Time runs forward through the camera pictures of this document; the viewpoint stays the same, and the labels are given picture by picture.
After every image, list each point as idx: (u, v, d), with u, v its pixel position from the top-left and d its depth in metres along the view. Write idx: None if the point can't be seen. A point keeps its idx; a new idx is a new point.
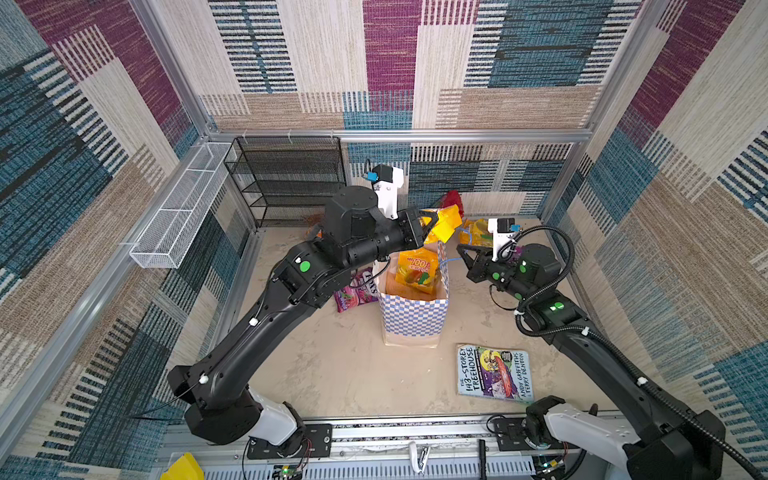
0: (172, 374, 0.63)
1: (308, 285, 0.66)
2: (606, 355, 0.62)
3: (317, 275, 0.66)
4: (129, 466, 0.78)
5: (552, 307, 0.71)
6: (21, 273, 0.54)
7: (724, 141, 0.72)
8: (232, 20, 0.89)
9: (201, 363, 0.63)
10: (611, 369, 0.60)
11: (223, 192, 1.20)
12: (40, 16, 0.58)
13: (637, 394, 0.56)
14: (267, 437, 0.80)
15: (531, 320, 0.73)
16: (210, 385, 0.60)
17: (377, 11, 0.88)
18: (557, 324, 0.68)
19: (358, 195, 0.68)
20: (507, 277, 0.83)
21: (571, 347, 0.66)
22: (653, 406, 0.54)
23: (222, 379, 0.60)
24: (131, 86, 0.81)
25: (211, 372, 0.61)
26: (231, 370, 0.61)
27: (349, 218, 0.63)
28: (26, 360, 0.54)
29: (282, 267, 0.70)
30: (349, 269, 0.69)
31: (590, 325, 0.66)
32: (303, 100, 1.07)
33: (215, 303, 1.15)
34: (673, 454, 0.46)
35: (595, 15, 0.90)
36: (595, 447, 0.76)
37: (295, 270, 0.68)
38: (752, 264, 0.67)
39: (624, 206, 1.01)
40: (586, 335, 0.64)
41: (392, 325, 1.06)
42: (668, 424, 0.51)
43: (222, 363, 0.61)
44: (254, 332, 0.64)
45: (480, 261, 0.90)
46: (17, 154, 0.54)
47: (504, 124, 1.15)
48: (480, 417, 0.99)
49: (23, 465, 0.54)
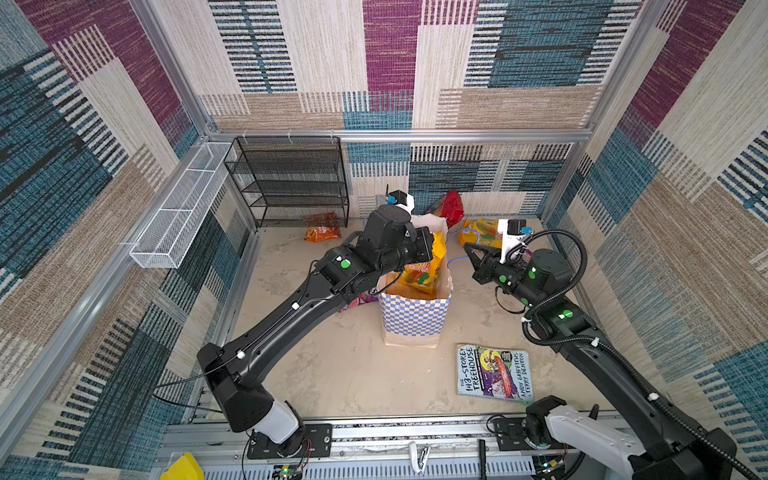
0: (207, 350, 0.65)
1: (348, 279, 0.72)
2: (616, 367, 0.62)
3: (356, 272, 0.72)
4: (129, 466, 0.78)
5: (561, 315, 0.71)
6: (21, 273, 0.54)
7: (724, 141, 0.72)
8: (232, 20, 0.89)
9: (237, 341, 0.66)
10: (621, 382, 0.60)
11: (223, 192, 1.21)
12: (40, 16, 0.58)
13: (648, 410, 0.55)
14: (270, 434, 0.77)
15: (540, 328, 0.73)
16: (247, 361, 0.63)
17: (377, 11, 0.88)
18: (565, 333, 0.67)
19: (393, 211, 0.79)
20: (515, 281, 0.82)
21: (579, 357, 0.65)
22: (664, 423, 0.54)
23: (259, 356, 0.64)
24: (131, 86, 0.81)
25: (248, 349, 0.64)
26: (267, 349, 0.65)
27: (390, 227, 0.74)
28: (25, 360, 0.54)
29: (321, 264, 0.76)
30: (378, 274, 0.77)
31: (600, 336, 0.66)
32: (303, 100, 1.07)
33: (215, 303, 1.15)
34: (683, 473, 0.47)
35: (595, 15, 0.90)
36: (594, 451, 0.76)
37: (335, 267, 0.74)
38: (752, 264, 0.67)
39: (624, 206, 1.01)
40: (596, 346, 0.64)
41: (392, 325, 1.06)
42: (679, 442, 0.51)
43: (258, 342, 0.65)
44: (295, 315, 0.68)
45: (486, 264, 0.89)
46: (17, 154, 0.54)
47: (504, 124, 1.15)
48: (480, 417, 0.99)
49: (24, 464, 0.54)
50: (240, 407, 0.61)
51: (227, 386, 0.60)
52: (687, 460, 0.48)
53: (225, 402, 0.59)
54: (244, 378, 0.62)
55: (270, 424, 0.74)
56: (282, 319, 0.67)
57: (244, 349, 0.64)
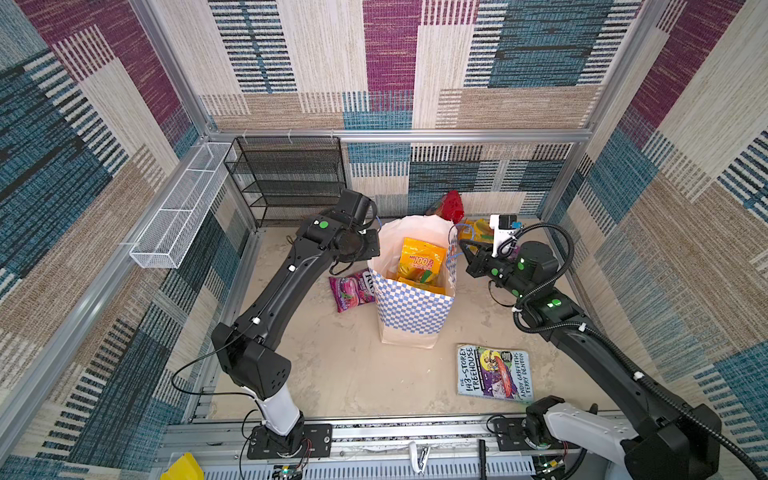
0: (220, 328, 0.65)
1: (330, 236, 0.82)
2: (604, 351, 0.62)
3: (336, 229, 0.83)
4: (129, 466, 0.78)
5: (550, 304, 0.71)
6: (21, 273, 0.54)
7: (725, 141, 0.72)
8: (231, 20, 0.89)
9: (246, 313, 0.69)
10: (608, 363, 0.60)
11: (223, 192, 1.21)
12: (40, 16, 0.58)
13: (633, 389, 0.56)
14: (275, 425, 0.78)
15: (529, 316, 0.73)
16: (263, 326, 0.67)
17: (377, 11, 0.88)
18: (554, 321, 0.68)
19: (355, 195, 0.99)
20: (506, 273, 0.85)
21: (567, 343, 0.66)
22: (649, 400, 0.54)
23: (273, 317, 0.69)
24: (131, 85, 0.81)
25: (262, 313, 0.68)
26: (280, 309, 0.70)
27: (361, 201, 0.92)
28: (25, 360, 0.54)
29: (302, 232, 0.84)
30: (354, 239, 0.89)
31: (587, 321, 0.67)
32: (304, 100, 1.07)
33: (215, 303, 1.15)
34: (669, 447, 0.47)
35: (595, 15, 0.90)
36: (591, 443, 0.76)
37: (315, 229, 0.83)
38: (752, 264, 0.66)
39: (624, 206, 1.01)
40: (584, 331, 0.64)
41: (391, 318, 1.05)
42: (664, 418, 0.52)
43: (271, 304, 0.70)
44: (296, 274, 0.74)
45: (479, 258, 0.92)
46: (17, 154, 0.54)
47: (504, 124, 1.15)
48: (480, 417, 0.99)
49: (24, 465, 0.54)
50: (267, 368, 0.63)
51: (254, 345, 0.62)
52: (673, 434, 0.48)
53: (256, 363, 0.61)
54: (264, 340, 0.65)
55: (278, 408, 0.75)
56: (285, 281, 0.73)
57: (258, 314, 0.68)
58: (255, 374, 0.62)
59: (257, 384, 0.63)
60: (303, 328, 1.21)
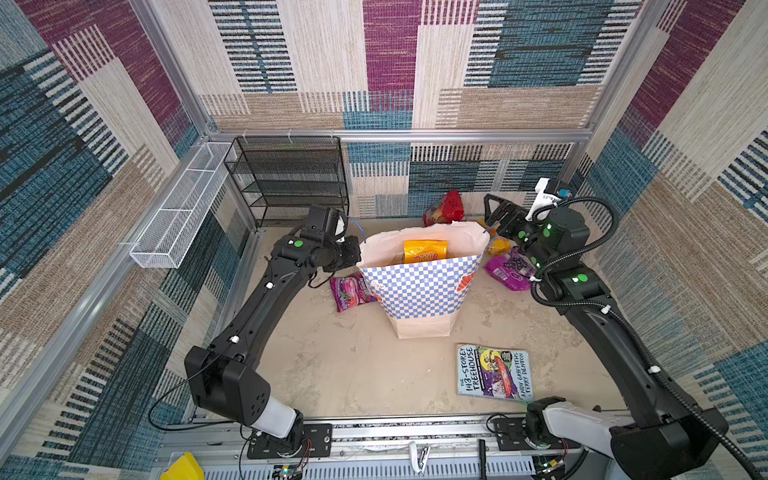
0: (193, 351, 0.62)
1: (305, 255, 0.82)
2: (621, 338, 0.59)
3: (310, 248, 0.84)
4: (128, 466, 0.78)
5: (574, 279, 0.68)
6: (20, 273, 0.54)
7: (724, 141, 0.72)
8: (231, 20, 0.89)
9: (222, 334, 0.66)
10: (624, 352, 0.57)
11: (223, 192, 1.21)
12: (40, 16, 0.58)
13: (644, 381, 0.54)
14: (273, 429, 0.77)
15: (548, 288, 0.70)
16: (243, 344, 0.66)
17: (377, 11, 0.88)
18: (575, 296, 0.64)
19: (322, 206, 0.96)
20: (531, 239, 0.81)
21: (584, 320, 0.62)
22: (657, 394, 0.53)
23: (253, 335, 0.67)
24: (131, 85, 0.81)
25: (240, 333, 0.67)
26: (259, 327, 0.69)
27: (329, 214, 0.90)
28: (25, 360, 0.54)
29: (275, 252, 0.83)
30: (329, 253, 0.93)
31: (612, 303, 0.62)
32: (304, 100, 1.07)
33: (215, 303, 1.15)
34: (668, 444, 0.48)
35: (595, 15, 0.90)
36: (588, 438, 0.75)
37: (289, 249, 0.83)
38: (752, 264, 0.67)
39: (624, 206, 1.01)
40: (606, 313, 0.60)
41: (400, 309, 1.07)
42: (669, 415, 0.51)
43: (250, 323, 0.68)
44: (273, 292, 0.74)
45: (511, 217, 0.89)
46: (17, 154, 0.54)
47: (504, 124, 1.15)
48: (479, 417, 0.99)
49: (23, 465, 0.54)
50: (249, 389, 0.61)
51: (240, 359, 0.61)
52: (674, 432, 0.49)
53: (237, 383, 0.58)
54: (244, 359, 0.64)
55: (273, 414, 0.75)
56: (262, 299, 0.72)
57: (236, 334, 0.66)
58: (236, 398, 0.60)
59: (236, 409, 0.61)
60: (304, 328, 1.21)
